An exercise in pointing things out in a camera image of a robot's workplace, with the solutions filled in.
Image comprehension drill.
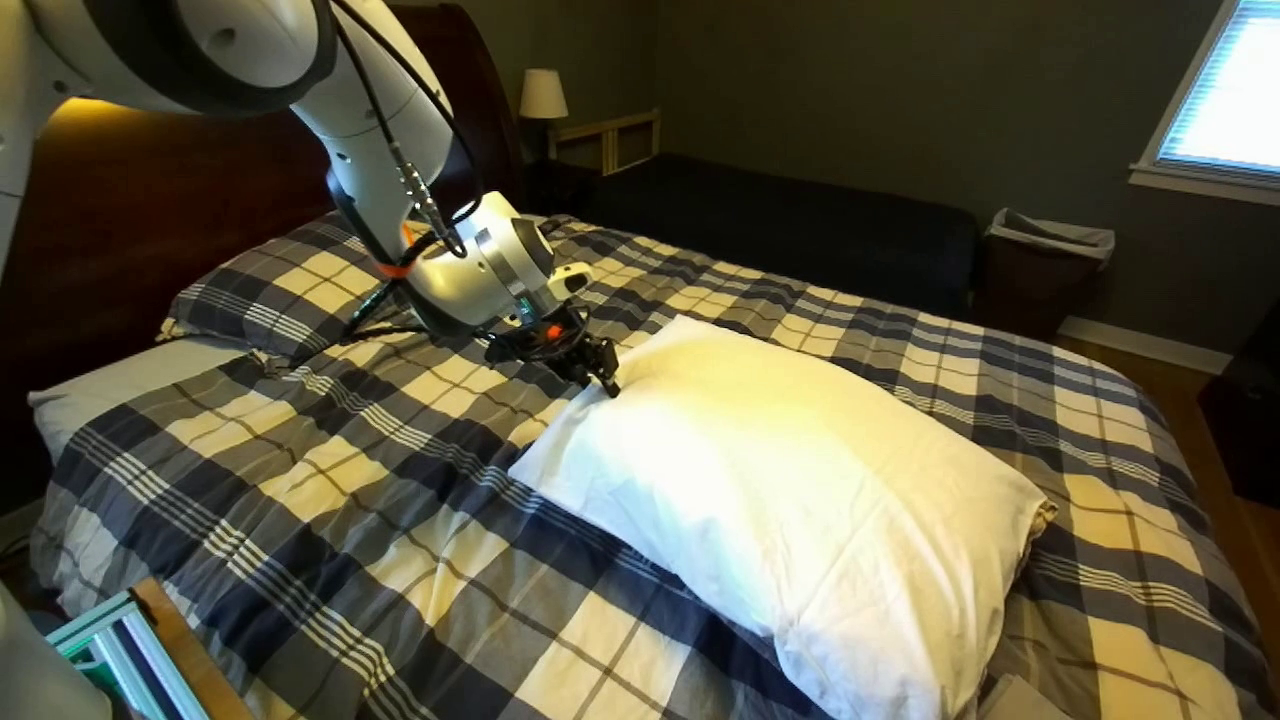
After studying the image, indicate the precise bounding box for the beige wooden shelf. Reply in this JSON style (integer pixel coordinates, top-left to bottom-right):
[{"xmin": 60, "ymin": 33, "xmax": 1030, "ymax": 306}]
[{"xmin": 546, "ymin": 108, "xmax": 666, "ymax": 178}]

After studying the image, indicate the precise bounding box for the bright window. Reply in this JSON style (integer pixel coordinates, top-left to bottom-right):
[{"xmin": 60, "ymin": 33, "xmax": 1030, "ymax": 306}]
[{"xmin": 1130, "ymin": 0, "xmax": 1280, "ymax": 211}]

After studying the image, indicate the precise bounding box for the table lamp white shade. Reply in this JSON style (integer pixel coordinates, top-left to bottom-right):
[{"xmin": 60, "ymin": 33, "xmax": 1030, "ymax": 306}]
[{"xmin": 515, "ymin": 62, "xmax": 576, "ymax": 164}]

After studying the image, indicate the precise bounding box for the dark wooden headboard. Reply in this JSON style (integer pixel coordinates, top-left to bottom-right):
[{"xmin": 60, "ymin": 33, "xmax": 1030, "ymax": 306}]
[{"xmin": 0, "ymin": 0, "xmax": 527, "ymax": 510}]

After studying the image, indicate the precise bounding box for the white bed sheet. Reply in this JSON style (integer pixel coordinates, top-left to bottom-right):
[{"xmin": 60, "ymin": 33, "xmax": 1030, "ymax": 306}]
[{"xmin": 25, "ymin": 335, "xmax": 254, "ymax": 462}]

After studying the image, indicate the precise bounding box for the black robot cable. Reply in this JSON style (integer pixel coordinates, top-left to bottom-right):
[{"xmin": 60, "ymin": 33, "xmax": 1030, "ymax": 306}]
[{"xmin": 323, "ymin": 0, "xmax": 480, "ymax": 335}]

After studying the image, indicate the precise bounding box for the dark daybed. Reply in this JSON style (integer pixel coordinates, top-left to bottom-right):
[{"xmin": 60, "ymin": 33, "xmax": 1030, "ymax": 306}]
[{"xmin": 531, "ymin": 149, "xmax": 983, "ymax": 325}]

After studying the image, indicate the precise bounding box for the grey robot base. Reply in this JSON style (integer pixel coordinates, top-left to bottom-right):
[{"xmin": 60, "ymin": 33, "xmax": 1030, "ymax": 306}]
[{"xmin": 0, "ymin": 581, "xmax": 113, "ymax": 720}]

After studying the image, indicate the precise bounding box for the checked plaid comforter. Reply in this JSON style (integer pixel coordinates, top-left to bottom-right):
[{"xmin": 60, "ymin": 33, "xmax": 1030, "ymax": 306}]
[{"xmin": 25, "ymin": 208, "xmax": 1280, "ymax": 720}]

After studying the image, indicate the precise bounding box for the white pillow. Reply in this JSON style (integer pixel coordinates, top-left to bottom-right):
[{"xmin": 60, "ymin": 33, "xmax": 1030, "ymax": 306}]
[{"xmin": 503, "ymin": 310, "xmax": 1061, "ymax": 720}]

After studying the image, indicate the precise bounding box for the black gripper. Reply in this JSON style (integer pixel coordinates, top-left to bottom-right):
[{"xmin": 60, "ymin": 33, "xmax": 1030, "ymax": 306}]
[{"xmin": 483, "ymin": 298, "xmax": 627, "ymax": 404}]

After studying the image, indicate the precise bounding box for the dark trash bin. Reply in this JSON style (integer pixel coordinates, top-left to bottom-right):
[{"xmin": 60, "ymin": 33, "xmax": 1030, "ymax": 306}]
[{"xmin": 981, "ymin": 203, "xmax": 1121, "ymax": 341}]

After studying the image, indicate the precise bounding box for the wooden board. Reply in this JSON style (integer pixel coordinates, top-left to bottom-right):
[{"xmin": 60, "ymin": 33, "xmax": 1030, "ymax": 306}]
[{"xmin": 129, "ymin": 572, "xmax": 262, "ymax": 720}]

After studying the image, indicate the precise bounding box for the white baseboard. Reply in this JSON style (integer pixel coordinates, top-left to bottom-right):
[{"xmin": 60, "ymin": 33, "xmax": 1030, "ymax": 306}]
[{"xmin": 1057, "ymin": 310, "xmax": 1241, "ymax": 379}]

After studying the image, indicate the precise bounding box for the black tall dresser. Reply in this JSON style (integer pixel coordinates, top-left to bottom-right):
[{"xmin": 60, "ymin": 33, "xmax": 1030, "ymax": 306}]
[{"xmin": 1197, "ymin": 296, "xmax": 1280, "ymax": 510}]

